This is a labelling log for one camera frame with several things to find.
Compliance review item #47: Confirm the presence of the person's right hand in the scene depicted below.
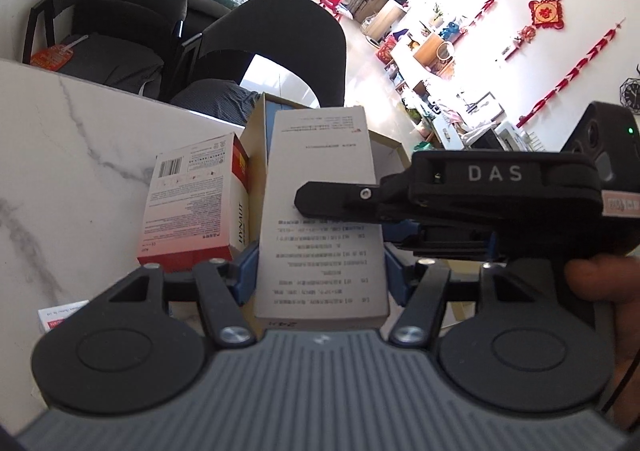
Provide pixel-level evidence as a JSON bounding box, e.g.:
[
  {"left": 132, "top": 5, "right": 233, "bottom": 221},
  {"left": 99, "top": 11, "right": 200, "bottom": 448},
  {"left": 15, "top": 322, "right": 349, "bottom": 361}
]
[{"left": 564, "top": 231, "right": 640, "bottom": 433}]

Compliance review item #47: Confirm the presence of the black wall clock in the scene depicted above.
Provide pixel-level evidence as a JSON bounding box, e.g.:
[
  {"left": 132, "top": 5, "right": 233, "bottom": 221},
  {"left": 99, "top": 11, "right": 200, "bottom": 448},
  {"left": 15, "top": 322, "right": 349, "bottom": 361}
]
[{"left": 620, "top": 76, "right": 640, "bottom": 112}]

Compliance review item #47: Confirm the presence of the wooden box with round mirror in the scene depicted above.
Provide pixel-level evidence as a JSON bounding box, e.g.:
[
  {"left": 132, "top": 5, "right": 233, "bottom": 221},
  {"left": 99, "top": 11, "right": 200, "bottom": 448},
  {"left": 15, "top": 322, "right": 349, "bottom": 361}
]
[{"left": 415, "top": 33, "right": 456, "bottom": 76}]

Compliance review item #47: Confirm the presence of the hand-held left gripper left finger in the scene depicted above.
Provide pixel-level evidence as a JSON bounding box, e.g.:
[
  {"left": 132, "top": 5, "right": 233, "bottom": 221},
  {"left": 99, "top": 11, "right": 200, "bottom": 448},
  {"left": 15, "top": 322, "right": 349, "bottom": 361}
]
[{"left": 107, "top": 240, "right": 260, "bottom": 348}]

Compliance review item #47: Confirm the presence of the white marble desktop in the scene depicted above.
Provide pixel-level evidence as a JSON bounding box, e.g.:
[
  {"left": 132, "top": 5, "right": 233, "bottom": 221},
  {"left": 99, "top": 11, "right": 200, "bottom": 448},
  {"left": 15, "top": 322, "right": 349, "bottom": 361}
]
[{"left": 0, "top": 58, "right": 263, "bottom": 437}]

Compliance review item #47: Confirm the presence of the tan cardboard box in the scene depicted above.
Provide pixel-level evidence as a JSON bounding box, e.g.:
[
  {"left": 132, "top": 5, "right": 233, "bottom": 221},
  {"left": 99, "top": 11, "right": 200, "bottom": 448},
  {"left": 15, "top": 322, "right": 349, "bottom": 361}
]
[{"left": 239, "top": 91, "right": 416, "bottom": 257}]

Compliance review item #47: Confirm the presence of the large white bear medicine box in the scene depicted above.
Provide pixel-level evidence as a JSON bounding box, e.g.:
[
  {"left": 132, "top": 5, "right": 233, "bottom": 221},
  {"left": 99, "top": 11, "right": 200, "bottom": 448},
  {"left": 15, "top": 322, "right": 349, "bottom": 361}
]
[{"left": 252, "top": 106, "right": 392, "bottom": 332}]

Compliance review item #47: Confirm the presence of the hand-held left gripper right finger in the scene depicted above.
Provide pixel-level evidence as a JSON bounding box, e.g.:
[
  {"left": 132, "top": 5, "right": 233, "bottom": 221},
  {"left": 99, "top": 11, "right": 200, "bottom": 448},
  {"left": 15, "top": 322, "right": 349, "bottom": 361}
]
[{"left": 383, "top": 242, "right": 536, "bottom": 348}]

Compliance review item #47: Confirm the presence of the red paper tag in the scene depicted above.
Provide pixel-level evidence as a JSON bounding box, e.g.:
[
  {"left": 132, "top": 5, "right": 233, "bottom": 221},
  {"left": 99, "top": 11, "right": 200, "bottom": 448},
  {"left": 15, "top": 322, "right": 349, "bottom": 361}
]
[{"left": 30, "top": 33, "right": 91, "bottom": 69}]

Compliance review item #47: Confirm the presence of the white strawberry medicine box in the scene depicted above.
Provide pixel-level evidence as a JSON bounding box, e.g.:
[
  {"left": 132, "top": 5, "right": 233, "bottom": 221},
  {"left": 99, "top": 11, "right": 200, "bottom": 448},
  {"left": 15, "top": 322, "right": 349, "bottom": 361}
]
[{"left": 37, "top": 300, "right": 92, "bottom": 334}]

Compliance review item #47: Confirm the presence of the red knot wall decoration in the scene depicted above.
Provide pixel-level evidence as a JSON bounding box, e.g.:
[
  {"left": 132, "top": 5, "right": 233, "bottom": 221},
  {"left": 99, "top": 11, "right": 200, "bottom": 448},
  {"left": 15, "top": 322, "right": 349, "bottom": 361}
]
[{"left": 529, "top": 0, "right": 566, "bottom": 29}]

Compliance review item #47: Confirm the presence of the white microwave oven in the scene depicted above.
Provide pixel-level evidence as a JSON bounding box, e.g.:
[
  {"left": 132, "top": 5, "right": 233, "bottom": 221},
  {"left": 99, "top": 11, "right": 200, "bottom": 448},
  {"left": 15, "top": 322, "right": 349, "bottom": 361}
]
[{"left": 467, "top": 121, "right": 533, "bottom": 152}]

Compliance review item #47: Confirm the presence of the white low cabinet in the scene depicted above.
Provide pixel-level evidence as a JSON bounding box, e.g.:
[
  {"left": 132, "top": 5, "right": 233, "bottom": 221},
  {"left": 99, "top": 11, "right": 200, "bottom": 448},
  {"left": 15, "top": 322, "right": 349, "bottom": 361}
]
[{"left": 387, "top": 38, "right": 501, "bottom": 152}]

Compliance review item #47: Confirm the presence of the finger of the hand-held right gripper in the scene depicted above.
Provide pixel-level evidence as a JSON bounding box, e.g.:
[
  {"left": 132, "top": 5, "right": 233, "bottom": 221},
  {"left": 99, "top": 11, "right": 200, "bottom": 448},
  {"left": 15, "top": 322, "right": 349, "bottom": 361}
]
[
  {"left": 294, "top": 180, "right": 386, "bottom": 222},
  {"left": 384, "top": 222, "right": 427, "bottom": 258}
]

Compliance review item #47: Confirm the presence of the white pink red medicine box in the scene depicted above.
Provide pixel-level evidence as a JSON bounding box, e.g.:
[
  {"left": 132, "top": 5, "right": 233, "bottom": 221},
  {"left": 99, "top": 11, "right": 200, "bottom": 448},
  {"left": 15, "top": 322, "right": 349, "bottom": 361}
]
[{"left": 136, "top": 132, "right": 251, "bottom": 273}]

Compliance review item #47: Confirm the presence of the blue red-label medicine box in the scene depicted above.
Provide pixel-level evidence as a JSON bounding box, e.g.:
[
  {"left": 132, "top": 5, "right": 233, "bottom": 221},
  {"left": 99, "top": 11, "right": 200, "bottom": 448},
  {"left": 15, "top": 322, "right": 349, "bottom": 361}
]
[{"left": 264, "top": 98, "right": 311, "bottom": 166}]

